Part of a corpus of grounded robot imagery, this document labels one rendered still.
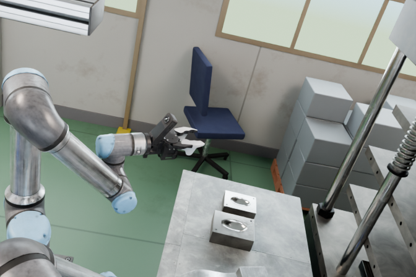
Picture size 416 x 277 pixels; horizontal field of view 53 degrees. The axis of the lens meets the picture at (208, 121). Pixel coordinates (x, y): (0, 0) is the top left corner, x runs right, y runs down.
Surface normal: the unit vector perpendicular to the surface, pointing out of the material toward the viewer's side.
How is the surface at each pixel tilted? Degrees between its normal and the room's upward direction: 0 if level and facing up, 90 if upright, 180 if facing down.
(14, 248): 11
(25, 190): 90
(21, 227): 7
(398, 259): 0
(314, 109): 90
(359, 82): 90
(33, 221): 7
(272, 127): 90
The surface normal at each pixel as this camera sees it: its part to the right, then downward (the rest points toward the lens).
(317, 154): 0.03, 0.50
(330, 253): 0.22, -0.85
